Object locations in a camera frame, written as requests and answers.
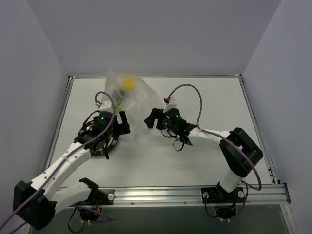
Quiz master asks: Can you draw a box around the clear plastic bag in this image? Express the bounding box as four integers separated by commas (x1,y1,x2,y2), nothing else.
104,69,164,138

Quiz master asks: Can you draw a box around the yellow fake lemon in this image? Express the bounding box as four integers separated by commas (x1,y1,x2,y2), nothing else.
122,77,136,90

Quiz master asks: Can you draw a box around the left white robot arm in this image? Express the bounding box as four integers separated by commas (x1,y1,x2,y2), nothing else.
13,111,130,231

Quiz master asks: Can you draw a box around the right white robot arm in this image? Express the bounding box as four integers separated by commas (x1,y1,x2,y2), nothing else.
144,108,263,201

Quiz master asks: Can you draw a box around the green fake lime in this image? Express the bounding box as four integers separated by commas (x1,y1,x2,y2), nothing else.
113,97,123,113

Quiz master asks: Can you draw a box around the round plate with dark rim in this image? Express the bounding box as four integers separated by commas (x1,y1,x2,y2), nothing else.
91,136,119,160

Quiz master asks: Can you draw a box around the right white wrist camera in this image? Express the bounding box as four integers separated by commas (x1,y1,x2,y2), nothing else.
163,97,177,113

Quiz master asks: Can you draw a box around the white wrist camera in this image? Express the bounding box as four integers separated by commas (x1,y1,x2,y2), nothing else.
95,100,113,113
163,97,177,113

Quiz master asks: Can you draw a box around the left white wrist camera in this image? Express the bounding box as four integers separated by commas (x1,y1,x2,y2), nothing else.
95,100,113,113

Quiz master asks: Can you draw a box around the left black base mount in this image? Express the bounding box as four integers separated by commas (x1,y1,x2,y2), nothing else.
82,189,115,206

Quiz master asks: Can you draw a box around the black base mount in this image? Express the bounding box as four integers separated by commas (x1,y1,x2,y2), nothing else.
201,185,245,204
82,189,115,206

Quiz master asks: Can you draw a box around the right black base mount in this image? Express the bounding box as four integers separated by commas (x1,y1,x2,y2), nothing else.
201,185,245,204

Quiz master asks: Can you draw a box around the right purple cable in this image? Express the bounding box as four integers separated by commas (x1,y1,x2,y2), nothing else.
168,83,263,215

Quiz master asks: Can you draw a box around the aluminium front rail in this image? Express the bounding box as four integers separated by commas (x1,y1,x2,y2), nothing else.
26,184,292,208

